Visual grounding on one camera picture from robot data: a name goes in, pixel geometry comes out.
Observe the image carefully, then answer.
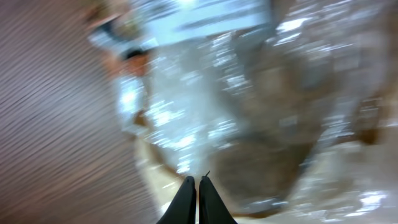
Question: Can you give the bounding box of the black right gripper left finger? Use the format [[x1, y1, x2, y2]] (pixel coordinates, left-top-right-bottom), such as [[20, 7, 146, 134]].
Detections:
[[157, 176, 197, 224]]

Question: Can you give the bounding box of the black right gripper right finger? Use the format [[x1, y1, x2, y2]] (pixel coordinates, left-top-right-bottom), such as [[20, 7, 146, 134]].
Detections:
[[199, 174, 238, 224]]

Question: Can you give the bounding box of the brown snack pouch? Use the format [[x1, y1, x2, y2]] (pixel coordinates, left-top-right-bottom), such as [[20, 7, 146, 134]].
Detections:
[[85, 0, 397, 223]]

